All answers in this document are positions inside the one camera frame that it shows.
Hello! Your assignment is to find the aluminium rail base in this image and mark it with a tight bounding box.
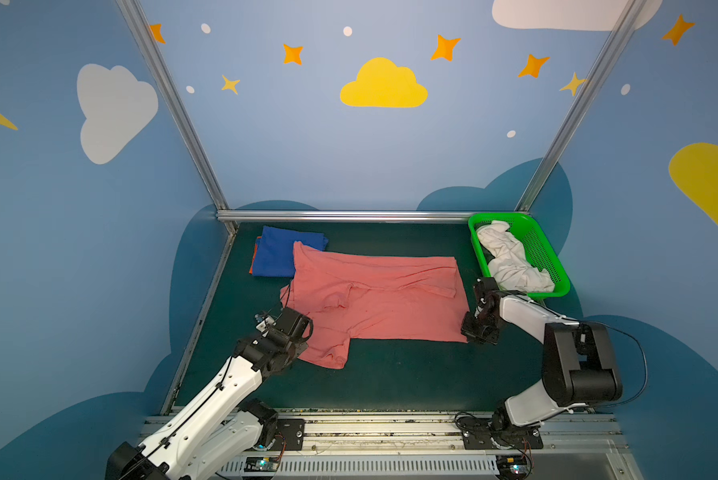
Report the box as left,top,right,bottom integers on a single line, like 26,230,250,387
121,409,645,480

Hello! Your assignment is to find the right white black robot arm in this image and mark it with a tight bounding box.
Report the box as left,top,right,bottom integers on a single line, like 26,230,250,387
461,277,623,448

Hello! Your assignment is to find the right aluminium frame post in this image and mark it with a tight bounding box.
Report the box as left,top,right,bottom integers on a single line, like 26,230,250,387
514,0,647,213

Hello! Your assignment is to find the green plastic basket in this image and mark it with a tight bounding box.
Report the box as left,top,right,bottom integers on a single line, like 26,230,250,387
468,212,570,300

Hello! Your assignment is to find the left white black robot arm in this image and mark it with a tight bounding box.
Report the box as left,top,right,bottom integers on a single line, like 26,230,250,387
105,308,313,479

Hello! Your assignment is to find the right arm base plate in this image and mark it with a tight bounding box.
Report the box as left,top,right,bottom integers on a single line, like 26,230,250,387
454,414,543,451

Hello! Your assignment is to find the aluminium frame post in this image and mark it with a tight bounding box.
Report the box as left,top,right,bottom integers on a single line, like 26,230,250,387
514,0,647,213
116,0,228,211

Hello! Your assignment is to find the pink t shirt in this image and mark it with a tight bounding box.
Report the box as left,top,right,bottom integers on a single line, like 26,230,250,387
281,242,469,369

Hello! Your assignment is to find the white grey t shirt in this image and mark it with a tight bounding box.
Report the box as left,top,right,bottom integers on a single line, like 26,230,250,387
476,220,555,293

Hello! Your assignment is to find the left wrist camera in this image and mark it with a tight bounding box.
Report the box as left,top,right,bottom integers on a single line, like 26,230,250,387
255,312,279,337

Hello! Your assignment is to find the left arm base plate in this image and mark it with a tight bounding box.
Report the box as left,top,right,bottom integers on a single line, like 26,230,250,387
260,418,306,452

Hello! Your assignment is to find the left green circuit board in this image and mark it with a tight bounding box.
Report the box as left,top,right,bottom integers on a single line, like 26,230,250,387
244,457,280,473

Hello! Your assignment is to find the right circuit board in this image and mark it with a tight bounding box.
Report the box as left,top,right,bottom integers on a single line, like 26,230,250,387
496,456,532,480

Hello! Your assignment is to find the left aluminium frame post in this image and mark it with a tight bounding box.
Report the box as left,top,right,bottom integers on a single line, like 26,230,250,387
116,0,228,211

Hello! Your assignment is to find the folded blue t shirt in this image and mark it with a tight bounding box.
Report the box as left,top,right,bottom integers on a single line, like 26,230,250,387
253,226,329,278

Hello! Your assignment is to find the folded orange t shirt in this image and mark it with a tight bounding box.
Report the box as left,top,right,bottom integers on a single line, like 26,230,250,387
248,236,262,275

